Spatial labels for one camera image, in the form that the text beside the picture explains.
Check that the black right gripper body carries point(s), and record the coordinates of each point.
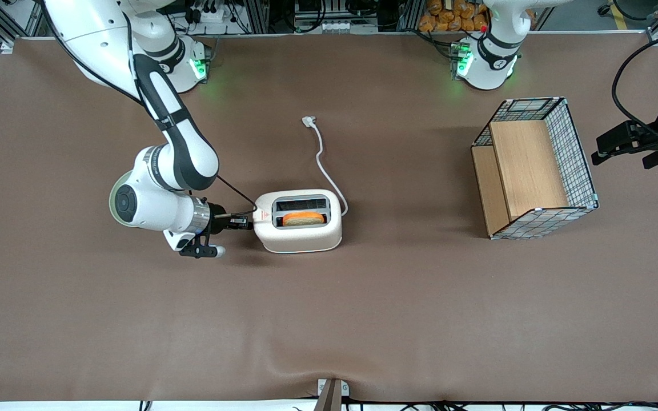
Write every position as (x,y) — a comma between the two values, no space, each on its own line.
(219,220)

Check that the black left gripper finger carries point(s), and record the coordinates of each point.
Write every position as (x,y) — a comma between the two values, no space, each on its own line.
(657,158)
(623,140)

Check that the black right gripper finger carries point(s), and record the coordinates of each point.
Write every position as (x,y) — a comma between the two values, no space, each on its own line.
(246,226)
(236,219)

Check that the white toaster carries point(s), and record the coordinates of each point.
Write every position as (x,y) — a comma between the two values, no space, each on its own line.
(300,238)

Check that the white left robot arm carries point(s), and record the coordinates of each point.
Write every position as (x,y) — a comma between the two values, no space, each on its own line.
(492,63)

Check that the toast slice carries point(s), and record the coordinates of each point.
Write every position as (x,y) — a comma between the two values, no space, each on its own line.
(303,219)

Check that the light green plate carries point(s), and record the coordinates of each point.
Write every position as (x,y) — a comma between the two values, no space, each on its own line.
(111,200)

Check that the brown table cover mat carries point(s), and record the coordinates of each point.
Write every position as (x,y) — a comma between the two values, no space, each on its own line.
(329,319)

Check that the white power strip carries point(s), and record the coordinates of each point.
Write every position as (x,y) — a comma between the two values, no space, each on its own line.
(215,14)

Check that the bag of orange bread rolls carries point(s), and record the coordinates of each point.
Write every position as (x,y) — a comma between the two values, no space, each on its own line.
(452,17)

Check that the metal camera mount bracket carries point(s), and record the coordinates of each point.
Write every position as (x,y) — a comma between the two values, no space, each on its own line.
(332,395)

